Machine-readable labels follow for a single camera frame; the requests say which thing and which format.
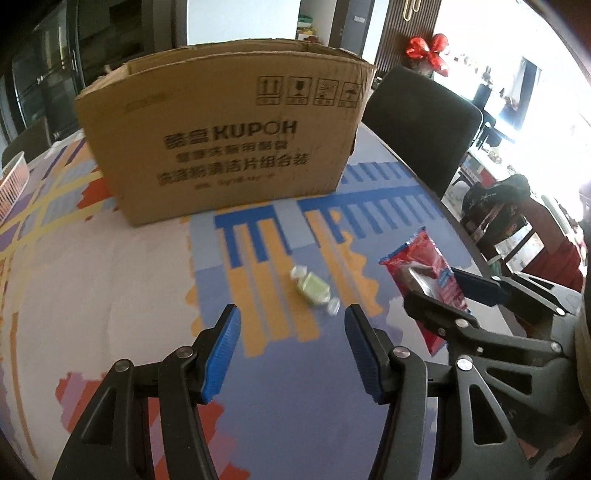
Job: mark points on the brown cardboard box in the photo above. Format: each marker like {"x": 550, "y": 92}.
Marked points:
{"x": 221, "y": 138}

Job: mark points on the green candy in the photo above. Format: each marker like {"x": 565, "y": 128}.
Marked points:
{"x": 314, "y": 286}

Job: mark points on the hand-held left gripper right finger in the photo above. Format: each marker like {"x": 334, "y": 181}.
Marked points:
{"x": 364, "y": 355}

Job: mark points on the black chair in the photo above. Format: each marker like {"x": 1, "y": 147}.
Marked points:
{"x": 425, "y": 124}

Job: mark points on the dark bag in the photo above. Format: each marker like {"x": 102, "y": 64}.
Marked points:
{"x": 501, "y": 207}

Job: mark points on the red foil bow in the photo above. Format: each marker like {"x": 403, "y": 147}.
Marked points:
{"x": 427, "y": 50}

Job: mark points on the gold wall ornament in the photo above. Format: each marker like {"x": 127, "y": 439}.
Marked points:
{"x": 411, "y": 7}

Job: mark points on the red snack packet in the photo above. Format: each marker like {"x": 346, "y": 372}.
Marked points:
{"x": 425, "y": 251}

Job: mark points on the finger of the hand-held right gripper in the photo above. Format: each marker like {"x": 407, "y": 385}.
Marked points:
{"x": 438, "y": 318}
{"x": 480, "y": 288}

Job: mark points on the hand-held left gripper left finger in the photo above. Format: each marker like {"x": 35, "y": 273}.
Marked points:
{"x": 221, "y": 355}

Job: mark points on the grey chair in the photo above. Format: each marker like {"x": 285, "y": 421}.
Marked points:
{"x": 27, "y": 141}

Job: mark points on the black glass door cabinet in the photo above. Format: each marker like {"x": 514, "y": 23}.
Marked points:
{"x": 46, "y": 69}

